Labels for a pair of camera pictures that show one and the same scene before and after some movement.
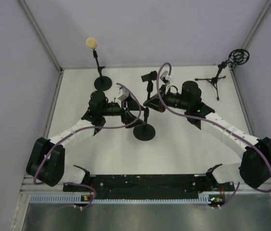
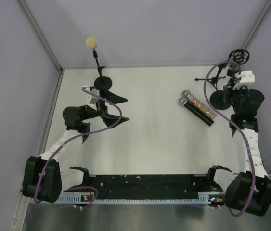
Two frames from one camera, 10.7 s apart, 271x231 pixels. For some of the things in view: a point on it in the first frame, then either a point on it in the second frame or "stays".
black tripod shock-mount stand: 238,57 stays
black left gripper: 132,105 → 109,121
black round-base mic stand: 101,83 stays
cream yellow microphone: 91,43 stays
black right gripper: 155,103 → 243,89
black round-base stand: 146,132 → 221,99
